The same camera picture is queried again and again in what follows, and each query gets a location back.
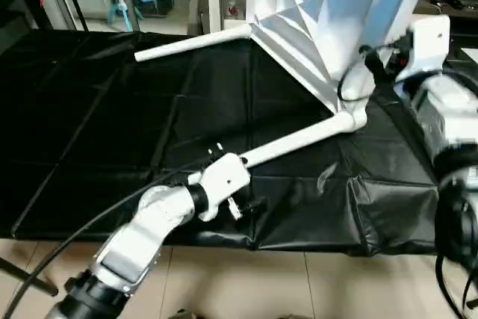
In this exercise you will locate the white plastic table top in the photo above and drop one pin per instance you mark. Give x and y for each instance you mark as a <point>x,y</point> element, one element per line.
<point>321,20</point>

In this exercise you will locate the grey left robot foot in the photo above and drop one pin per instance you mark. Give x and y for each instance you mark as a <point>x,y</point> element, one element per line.
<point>181,314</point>

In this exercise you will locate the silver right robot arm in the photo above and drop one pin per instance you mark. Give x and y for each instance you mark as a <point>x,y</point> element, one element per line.
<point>448,125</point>

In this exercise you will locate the black stand leg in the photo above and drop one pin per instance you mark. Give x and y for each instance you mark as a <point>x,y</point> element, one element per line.
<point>26,276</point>

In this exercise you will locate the black low media cabinet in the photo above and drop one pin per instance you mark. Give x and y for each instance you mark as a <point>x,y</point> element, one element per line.
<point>455,1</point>

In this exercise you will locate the black table mat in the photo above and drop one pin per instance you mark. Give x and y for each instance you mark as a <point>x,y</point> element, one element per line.
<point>112,147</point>

